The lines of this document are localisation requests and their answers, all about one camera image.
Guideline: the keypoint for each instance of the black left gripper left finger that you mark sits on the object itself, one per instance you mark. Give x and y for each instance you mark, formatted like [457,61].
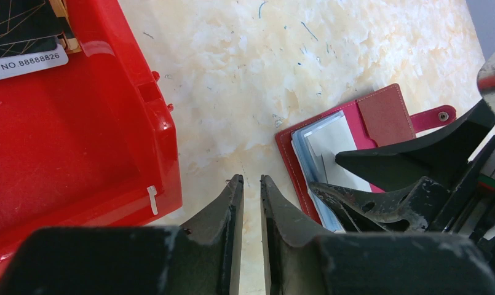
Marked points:
[201,256]

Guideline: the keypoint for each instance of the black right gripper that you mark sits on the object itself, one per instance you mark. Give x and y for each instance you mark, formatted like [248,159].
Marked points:
[417,203]

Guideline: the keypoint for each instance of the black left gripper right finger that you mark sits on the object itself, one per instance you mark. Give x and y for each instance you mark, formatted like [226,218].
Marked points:
[302,257]

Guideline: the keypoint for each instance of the red leather card holder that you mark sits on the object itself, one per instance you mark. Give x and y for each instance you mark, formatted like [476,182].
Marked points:
[309,148]

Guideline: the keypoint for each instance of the black card with gold lines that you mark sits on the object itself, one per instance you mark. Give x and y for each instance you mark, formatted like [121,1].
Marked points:
[27,27]

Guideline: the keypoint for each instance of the red plastic bin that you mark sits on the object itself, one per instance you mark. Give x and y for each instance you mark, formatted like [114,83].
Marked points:
[89,143]

